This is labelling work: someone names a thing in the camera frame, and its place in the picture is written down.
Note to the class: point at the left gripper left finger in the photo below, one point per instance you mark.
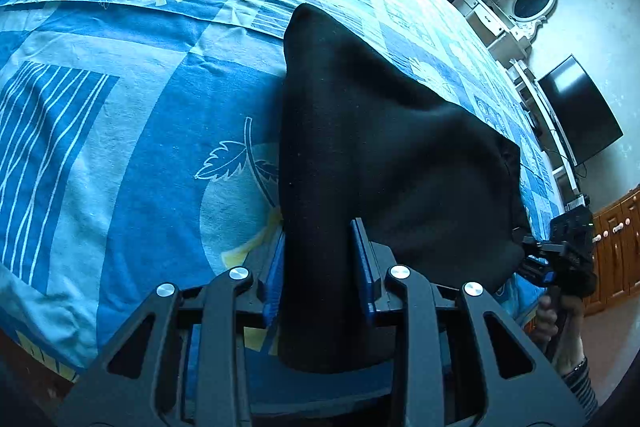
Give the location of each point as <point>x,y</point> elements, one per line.
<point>179,359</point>

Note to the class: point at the black flat television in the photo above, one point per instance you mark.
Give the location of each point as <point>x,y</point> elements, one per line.
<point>587,121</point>

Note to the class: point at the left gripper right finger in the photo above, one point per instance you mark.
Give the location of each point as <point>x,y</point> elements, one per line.
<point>459,359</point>

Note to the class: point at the white long tv shelf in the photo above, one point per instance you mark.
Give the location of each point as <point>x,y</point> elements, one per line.
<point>552,139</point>

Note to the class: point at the white vanity with oval mirror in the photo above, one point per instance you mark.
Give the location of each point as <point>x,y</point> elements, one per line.
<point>508,28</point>

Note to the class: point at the brown wooden cabinet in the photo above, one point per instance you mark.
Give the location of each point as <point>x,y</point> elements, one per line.
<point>616,253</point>

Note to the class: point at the striped sleeve forearm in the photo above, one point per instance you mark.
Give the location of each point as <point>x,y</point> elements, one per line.
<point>579,382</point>

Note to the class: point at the blue patterned bed sheet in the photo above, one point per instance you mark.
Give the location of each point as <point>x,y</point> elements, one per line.
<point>139,145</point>

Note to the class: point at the black pants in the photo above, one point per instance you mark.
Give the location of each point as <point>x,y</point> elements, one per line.
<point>362,140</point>

